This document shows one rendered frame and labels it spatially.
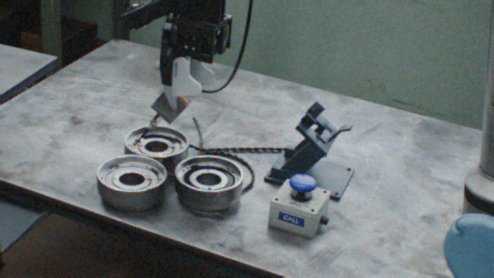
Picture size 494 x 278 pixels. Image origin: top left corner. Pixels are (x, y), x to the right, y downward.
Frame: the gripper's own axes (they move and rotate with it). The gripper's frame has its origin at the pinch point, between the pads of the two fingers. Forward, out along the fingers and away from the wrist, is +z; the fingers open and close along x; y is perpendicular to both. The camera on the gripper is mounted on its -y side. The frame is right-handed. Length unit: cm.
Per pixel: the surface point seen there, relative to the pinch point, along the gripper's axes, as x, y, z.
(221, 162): 1.2, 8.0, 9.9
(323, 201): -3.7, 26.1, 8.7
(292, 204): -6.6, 22.3, 8.7
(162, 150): 3.5, -3.3, 11.9
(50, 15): 112, -97, 41
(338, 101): 39.5, 17.8, 13.3
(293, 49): 159, -24, 54
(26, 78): 40, -56, 26
